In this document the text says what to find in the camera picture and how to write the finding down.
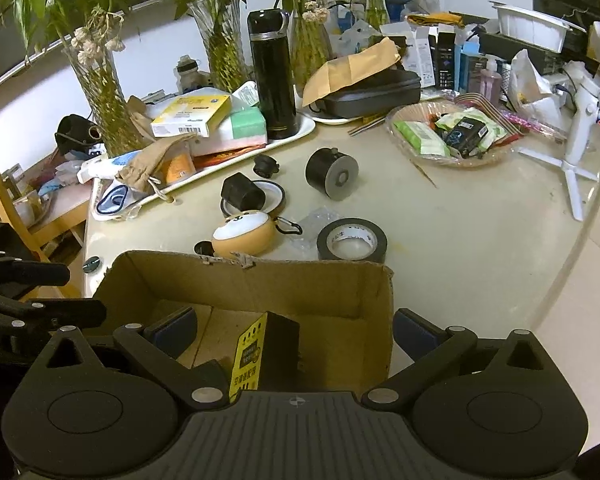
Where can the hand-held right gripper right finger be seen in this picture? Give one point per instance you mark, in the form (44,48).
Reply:
(414,335)

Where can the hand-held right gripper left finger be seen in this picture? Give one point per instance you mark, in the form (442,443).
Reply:
(172,329)

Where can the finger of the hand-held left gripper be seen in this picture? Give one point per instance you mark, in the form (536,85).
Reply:
(65,312)
(35,272)

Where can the wide black tape roll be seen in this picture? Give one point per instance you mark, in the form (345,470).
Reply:
(352,240)

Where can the brown bear-shaped case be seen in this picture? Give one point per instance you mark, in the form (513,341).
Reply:
(242,237)

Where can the brown cardboard box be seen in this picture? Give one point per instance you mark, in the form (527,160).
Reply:
(280,285)

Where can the black block adapter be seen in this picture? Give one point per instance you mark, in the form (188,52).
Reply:
(241,191)

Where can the black cylinder with grey face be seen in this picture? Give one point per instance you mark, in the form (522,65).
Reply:
(330,172)

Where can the small black knob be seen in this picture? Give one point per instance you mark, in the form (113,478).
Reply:
(265,166)

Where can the wooden side table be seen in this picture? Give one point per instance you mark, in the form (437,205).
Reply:
(60,217)

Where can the yellow and black packet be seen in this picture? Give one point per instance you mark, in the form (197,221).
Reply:
(252,355)

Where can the white and blue tube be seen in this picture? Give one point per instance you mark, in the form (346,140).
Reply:
(97,167)

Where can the orange packet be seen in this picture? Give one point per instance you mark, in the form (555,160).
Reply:
(181,167)

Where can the red packet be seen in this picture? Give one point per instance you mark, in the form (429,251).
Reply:
(220,157)

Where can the glass vase with green stems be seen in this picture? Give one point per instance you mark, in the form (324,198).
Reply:
(105,105)
(222,50)
(310,55)
(375,7)

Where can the green wet wipes pack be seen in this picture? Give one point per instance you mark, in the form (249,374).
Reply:
(422,140)

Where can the black packet with blue print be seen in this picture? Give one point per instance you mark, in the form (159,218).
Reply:
(467,135)

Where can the green tissue pack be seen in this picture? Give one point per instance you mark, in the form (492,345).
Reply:
(245,127)

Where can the yellow and white box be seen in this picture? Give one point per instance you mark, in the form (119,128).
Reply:
(190,115)

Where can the light green wipes pack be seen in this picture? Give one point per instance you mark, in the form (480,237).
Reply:
(467,121)

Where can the white plate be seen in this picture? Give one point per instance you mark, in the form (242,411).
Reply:
(337,119)

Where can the white plastic tray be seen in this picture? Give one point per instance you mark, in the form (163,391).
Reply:
(300,130)

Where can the black zip case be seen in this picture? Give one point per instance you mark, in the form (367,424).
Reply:
(375,92)

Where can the pink bottle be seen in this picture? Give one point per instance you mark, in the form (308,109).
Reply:
(491,85)

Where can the white gimbal tripod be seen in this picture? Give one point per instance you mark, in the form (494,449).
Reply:
(577,125)

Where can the brown paper envelope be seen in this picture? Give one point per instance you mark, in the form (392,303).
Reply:
(347,72)

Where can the black thermos bottle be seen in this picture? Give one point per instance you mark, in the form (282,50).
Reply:
(272,75)

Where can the tall blue box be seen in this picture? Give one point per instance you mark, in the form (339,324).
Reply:
(469,67)

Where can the tall black box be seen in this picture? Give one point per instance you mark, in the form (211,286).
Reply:
(445,62)

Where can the white plastic bag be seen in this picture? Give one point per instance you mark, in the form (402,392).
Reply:
(530,85)

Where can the tall white box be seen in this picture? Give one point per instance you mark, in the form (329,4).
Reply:
(425,57)

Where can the white food container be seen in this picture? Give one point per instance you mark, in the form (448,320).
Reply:
(530,25)

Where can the curved wooden chair frame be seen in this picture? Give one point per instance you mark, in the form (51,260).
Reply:
(0,180)

